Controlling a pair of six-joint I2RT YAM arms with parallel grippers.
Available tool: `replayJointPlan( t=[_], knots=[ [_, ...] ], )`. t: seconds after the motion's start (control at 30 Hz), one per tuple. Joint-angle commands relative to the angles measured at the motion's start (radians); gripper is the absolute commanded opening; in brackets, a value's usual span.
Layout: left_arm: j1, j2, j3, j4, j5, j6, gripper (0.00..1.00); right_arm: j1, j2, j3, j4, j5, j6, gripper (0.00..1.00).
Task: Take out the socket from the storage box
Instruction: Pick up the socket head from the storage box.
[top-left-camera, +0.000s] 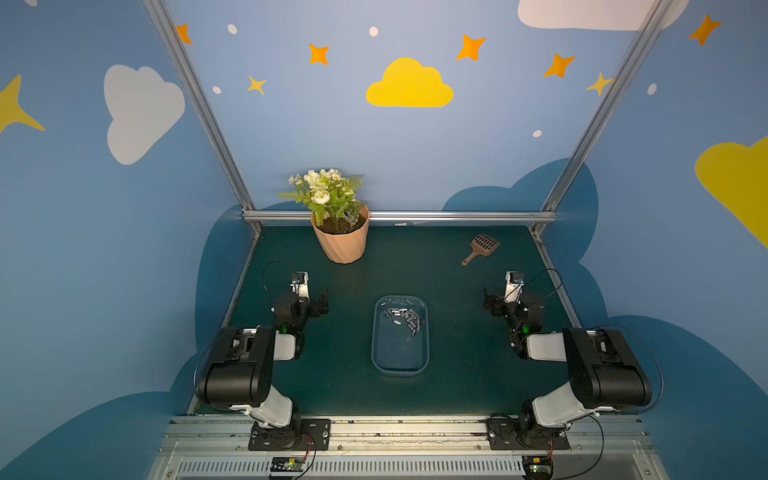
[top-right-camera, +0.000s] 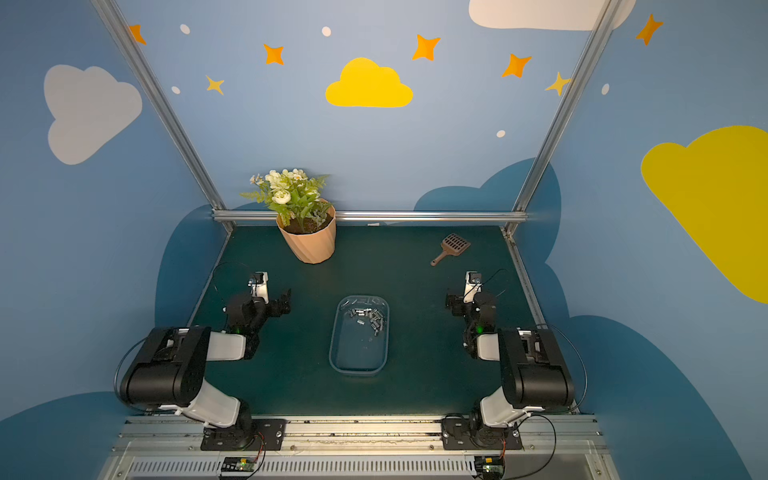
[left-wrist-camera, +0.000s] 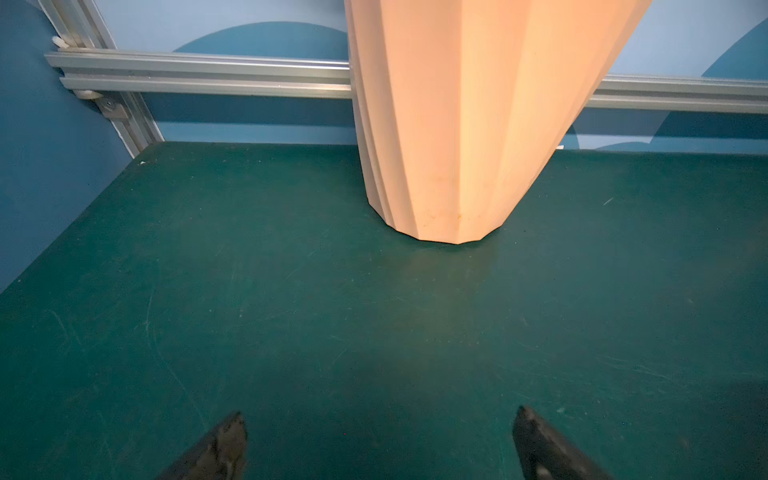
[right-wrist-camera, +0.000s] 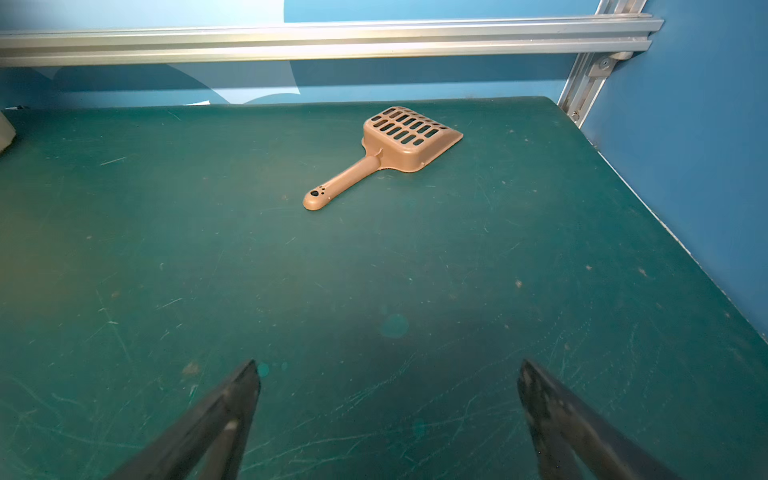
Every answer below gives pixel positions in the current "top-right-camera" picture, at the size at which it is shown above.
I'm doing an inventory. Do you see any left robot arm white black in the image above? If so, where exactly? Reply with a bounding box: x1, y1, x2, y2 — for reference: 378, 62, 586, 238
117, 291, 291, 452

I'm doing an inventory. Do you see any green table mat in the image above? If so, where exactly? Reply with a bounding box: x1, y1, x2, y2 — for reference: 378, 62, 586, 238
194, 226, 534, 416

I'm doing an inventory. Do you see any aluminium frame post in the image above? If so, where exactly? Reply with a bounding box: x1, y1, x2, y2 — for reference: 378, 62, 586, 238
503, 0, 623, 239
91, 0, 227, 212

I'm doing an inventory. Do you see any controller board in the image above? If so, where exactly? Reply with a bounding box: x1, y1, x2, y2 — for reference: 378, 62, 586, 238
473, 456, 505, 480
219, 456, 257, 479

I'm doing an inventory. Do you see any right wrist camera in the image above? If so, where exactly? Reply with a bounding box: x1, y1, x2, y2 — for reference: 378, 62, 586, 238
463, 271, 483, 303

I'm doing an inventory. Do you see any aluminium back crossbar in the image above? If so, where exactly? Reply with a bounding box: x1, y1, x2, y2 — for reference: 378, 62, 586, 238
212, 209, 527, 223

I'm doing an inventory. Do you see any right controller board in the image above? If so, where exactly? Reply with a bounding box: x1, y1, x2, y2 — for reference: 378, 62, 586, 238
473, 456, 505, 480

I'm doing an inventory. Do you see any pile of chrome sockets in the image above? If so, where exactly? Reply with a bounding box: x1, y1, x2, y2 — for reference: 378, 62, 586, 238
347, 308, 386, 336

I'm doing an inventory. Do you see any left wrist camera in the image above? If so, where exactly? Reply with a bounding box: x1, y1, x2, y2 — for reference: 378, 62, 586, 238
248, 272, 269, 304

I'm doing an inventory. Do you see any left controller board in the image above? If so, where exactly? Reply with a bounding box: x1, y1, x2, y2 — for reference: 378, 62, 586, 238
219, 456, 257, 479

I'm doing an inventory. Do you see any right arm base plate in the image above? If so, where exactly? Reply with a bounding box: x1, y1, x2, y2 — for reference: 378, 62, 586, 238
440, 415, 523, 450

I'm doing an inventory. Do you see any terracotta flower pot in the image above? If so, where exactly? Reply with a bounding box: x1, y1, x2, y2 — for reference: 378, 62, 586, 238
277, 206, 337, 264

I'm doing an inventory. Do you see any left aluminium frame post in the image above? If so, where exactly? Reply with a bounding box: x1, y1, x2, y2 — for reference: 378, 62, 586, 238
91, 0, 227, 212

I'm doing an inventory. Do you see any white flowers green plant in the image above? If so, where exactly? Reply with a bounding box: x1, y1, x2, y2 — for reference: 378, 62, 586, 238
240, 168, 333, 235

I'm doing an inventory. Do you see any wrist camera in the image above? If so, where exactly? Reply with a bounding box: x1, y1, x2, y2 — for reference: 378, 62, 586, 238
248, 272, 269, 304
463, 271, 483, 303

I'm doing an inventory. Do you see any small brown slotted scoop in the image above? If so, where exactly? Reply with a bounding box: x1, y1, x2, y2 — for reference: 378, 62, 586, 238
430, 233, 471, 266

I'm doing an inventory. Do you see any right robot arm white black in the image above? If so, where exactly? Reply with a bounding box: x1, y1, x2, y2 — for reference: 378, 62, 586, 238
441, 292, 574, 450

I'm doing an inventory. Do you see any clear plastic storage box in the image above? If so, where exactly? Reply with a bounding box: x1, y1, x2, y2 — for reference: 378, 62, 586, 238
329, 295, 390, 377

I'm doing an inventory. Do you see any aluminium front rail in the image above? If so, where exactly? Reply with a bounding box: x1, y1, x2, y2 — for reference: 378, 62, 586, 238
99, 415, 619, 479

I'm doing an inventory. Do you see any right aluminium frame post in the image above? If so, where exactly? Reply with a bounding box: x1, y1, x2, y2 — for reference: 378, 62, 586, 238
503, 0, 623, 239

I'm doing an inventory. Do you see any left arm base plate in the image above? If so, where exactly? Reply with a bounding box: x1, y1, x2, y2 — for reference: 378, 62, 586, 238
200, 418, 287, 452

